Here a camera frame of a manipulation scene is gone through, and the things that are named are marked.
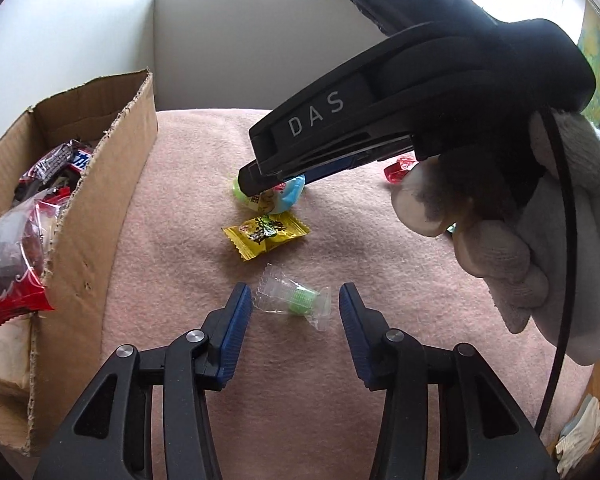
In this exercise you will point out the pink blanket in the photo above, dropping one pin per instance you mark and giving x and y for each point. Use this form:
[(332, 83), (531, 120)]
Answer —
[(305, 135)]

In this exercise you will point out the brown cardboard box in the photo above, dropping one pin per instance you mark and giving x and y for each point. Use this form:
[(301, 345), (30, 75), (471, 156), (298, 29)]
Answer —
[(95, 240)]

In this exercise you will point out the person's right hand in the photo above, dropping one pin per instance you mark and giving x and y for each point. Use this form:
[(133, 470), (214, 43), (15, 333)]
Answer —
[(510, 260)]

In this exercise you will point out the yellow wrapped candy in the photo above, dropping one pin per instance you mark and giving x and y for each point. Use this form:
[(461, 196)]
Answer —
[(265, 232)]

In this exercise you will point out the white cloth glove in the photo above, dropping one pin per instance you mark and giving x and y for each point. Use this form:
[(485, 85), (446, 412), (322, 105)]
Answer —
[(582, 435)]

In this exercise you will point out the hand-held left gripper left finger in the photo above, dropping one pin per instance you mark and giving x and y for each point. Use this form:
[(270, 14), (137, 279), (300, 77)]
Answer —
[(235, 335)]

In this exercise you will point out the clear red cake packet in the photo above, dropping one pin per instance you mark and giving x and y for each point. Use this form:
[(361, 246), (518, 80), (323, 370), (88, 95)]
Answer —
[(5, 260)]

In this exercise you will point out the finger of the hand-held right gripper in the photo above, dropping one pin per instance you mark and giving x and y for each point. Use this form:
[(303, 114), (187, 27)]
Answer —
[(340, 165), (280, 172)]

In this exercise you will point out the green round jelly cup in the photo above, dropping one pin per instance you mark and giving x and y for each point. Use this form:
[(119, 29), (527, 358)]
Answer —
[(275, 202)]

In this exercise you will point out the brown chocolate bar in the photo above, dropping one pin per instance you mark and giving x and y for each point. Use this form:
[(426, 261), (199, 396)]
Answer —
[(60, 160)]

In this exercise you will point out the clear green candy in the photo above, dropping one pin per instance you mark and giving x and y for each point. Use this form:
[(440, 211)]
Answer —
[(292, 300)]

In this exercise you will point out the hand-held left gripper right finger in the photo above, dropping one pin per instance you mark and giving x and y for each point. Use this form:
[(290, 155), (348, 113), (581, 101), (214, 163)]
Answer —
[(355, 340)]

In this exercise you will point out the red wrapped candy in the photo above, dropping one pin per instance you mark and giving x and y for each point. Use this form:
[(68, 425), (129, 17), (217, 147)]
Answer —
[(400, 170)]

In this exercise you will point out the white cabinet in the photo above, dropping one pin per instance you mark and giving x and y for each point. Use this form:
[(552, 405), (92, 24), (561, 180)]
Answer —
[(80, 20)]

